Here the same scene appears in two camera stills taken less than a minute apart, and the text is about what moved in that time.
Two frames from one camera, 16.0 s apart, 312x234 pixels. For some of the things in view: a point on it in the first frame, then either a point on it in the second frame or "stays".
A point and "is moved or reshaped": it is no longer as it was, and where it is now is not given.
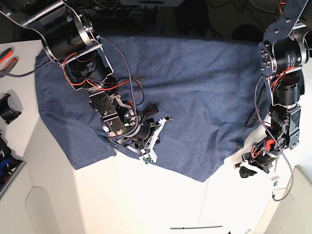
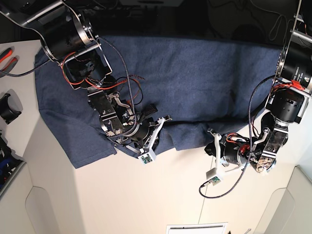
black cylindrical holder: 10,106 stays
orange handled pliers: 5,54 stays
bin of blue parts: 10,165 stays
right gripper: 262,155 to 234,151
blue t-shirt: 210,88 is moved or reshaped
